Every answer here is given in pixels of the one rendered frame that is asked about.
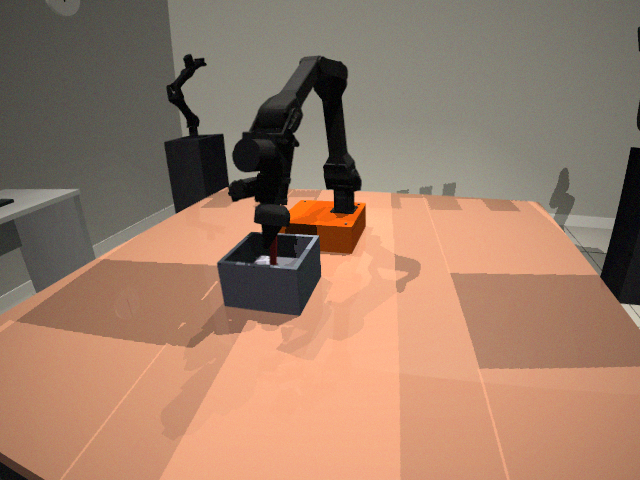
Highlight dark red peg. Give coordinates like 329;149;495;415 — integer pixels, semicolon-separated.
269;236;277;265

